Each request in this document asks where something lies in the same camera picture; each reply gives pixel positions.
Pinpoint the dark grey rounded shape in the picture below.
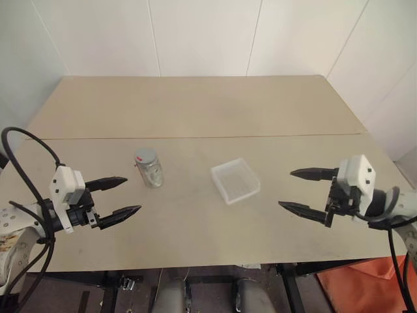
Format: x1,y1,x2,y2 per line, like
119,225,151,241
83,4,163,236
151,278,190,313
232,277,278,313

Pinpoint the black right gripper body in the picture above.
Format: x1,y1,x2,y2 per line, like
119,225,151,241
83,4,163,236
324,177,360,218

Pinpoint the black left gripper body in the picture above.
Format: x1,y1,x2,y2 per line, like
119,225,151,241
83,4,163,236
66,187,100,231

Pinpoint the orange bag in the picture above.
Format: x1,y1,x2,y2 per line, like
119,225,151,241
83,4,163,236
316,254,417,313

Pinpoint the black table frame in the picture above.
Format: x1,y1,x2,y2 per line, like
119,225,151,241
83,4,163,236
25,258,372,313

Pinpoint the clear square plastic container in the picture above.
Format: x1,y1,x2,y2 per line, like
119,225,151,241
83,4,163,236
210,157,262,206

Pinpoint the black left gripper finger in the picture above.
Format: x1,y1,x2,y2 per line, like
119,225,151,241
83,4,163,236
85,176,128,194
97,205,143,231

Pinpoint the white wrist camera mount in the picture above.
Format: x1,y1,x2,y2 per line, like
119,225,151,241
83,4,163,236
335,154,377,224
48,166,87,235

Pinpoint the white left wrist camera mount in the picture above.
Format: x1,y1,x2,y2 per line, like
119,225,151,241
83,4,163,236
48,166,87,235

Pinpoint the white jar lid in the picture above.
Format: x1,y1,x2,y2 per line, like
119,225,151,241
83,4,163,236
134,147,158,164

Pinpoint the clear glass jar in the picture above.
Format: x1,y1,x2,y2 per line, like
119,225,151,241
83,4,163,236
135,155,165,189

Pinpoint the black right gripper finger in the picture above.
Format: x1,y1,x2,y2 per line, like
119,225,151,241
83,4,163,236
278,200,334,228
289,166,340,182

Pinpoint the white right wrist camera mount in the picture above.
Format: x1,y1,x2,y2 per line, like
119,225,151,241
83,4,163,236
335,154,377,224

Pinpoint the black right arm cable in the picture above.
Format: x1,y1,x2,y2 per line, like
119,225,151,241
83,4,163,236
352,186,417,313

